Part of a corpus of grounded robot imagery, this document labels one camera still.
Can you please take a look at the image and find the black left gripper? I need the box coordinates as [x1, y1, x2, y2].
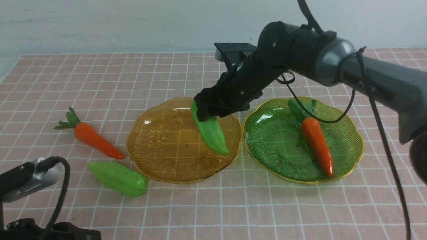
[0, 218, 102, 240]

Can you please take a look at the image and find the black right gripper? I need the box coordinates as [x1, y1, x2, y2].
[194, 51, 264, 122]

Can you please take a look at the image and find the green toy gourd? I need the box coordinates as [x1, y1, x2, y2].
[190, 101, 229, 155]
[87, 161, 147, 198]

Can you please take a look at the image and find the orange toy carrot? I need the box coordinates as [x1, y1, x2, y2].
[54, 107, 125, 160]
[287, 99, 334, 176]

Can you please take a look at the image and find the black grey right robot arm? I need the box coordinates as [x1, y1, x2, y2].
[194, 21, 427, 182]

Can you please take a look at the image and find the green ribbed glass plate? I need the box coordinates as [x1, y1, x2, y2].
[244, 97, 365, 184]

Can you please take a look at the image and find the amber ribbed glass plate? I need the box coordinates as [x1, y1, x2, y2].
[126, 97, 242, 184]

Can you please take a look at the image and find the pink checkered tablecloth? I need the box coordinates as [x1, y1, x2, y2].
[0, 52, 406, 240]

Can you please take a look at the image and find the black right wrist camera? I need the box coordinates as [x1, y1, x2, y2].
[214, 43, 256, 69]

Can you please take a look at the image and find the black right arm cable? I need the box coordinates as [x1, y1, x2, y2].
[276, 0, 411, 240]

